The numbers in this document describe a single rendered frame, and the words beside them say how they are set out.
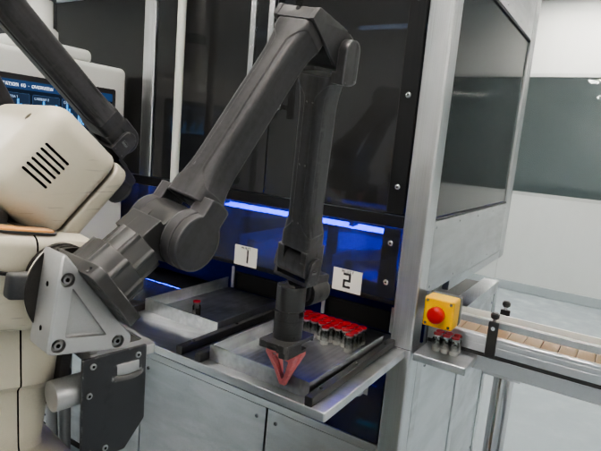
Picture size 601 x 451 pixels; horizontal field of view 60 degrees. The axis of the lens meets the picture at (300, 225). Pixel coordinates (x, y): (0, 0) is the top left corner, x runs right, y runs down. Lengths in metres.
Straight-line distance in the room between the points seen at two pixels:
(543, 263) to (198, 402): 4.62
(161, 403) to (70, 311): 1.35
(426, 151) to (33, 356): 0.90
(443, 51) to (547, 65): 4.68
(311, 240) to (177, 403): 1.10
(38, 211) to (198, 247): 0.21
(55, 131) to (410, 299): 0.89
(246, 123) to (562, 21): 5.42
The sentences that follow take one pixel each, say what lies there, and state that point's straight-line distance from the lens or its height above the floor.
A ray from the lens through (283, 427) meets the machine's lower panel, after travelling 1.63.
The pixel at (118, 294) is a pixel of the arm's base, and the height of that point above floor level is 1.18.
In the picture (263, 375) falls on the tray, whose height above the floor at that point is 0.89.
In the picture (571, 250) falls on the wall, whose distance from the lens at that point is 5.87.
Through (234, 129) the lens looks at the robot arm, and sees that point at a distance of 0.71.
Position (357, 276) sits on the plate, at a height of 1.04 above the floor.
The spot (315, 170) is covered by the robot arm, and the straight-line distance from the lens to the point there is 0.88.
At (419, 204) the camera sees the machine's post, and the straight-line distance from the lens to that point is 1.27.
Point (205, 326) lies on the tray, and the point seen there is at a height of 0.90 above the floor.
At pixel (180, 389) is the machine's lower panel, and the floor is 0.51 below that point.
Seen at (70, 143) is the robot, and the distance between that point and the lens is 0.75.
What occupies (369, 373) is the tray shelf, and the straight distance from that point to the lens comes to 1.20.
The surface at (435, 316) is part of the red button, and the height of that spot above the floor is 1.00.
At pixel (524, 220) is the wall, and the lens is 5.89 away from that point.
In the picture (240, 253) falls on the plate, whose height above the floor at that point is 1.02.
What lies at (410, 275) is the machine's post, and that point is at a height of 1.07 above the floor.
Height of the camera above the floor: 1.37
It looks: 9 degrees down
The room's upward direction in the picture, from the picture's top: 5 degrees clockwise
